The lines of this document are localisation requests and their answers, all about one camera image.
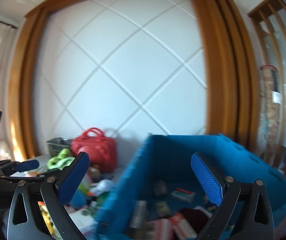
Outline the yellow plastic snowball clamp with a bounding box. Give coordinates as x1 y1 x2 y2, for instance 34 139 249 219
38 202 61 239

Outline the green plush toy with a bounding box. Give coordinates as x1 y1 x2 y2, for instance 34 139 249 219
47 148 75 170

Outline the blue round plush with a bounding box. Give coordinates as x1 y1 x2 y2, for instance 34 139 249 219
69 190 87 210

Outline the dark small box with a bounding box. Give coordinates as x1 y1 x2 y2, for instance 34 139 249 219
46 137 72 157

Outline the white paper box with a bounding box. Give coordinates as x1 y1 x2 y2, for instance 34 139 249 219
69 209 97 235

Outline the red toy handbag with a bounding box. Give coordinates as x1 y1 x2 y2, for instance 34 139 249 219
71 127 118 173

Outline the red green tissue pack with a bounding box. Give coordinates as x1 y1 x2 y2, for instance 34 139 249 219
170 187 195 203

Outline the red white medicine box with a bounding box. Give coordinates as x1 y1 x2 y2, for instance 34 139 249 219
142 219 174 240

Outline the blue folding storage crate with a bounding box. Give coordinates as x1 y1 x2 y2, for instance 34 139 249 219
95 135 286 239

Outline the grey roll in crate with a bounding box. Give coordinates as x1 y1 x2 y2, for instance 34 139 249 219
153 180 167 197

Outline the rolled patterned carpet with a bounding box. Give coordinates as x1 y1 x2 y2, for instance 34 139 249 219
257 64 281 165

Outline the wooden headboard frame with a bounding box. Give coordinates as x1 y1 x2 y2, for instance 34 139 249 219
7 0 260 166

